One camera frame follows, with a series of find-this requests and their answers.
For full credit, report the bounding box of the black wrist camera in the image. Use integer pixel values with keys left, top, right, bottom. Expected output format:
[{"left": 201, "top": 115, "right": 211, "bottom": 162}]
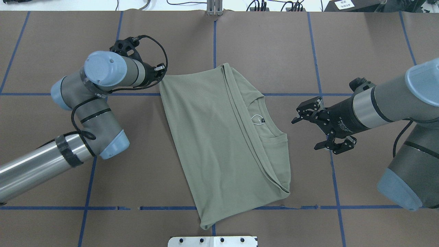
[
  {"left": 349, "top": 77, "right": 376, "bottom": 94},
  {"left": 109, "top": 37, "right": 141, "bottom": 60}
]

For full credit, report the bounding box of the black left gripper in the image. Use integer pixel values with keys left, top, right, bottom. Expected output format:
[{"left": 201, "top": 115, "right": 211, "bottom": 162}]
[{"left": 144, "top": 63, "right": 167, "bottom": 85}]

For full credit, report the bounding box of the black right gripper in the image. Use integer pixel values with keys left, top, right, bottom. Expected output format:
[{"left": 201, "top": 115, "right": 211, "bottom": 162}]
[{"left": 292, "top": 97, "right": 370, "bottom": 155}]

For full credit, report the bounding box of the white central pedestal column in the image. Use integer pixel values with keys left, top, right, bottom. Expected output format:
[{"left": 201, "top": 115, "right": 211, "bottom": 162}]
[{"left": 167, "top": 236, "right": 259, "bottom": 247}]

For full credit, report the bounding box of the aluminium frame post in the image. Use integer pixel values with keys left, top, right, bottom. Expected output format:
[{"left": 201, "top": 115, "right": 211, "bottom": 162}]
[{"left": 206, "top": 0, "right": 224, "bottom": 16}]

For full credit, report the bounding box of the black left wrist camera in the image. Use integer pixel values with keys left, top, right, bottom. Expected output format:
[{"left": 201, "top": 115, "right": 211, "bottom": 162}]
[{"left": 109, "top": 37, "right": 141, "bottom": 60}]

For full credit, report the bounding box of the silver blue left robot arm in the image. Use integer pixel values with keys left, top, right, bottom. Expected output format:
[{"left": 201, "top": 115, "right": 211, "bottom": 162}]
[{"left": 0, "top": 51, "right": 168, "bottom": 206}]

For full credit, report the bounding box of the olive green long-sleeve shirt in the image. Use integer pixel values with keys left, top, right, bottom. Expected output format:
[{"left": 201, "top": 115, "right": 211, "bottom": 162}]
[{"left": 159, "top": 63, "right": 292, "bottom": 230}]

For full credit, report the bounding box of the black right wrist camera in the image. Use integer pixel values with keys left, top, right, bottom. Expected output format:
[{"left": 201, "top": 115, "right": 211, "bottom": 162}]
[{"left": 349, "top": 77, "right": 376, "bottom": 94}]

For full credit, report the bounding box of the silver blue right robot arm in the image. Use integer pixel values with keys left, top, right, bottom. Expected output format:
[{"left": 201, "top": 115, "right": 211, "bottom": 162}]
[{"left": 292, "top": 58, "right": 439, "bottom": 211}]

